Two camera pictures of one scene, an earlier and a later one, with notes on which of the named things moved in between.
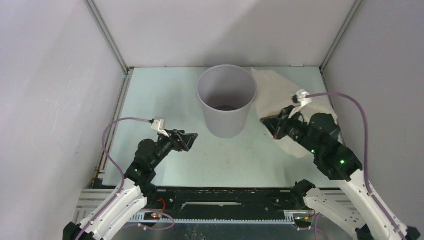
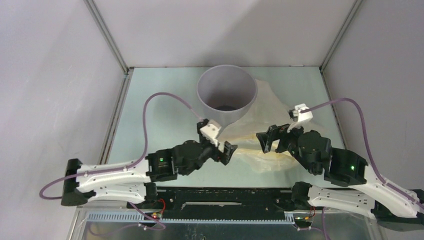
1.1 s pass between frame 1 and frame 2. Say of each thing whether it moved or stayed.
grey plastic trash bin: stayed
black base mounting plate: stayed
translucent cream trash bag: moved
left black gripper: moved
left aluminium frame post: stayed
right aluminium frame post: stayed
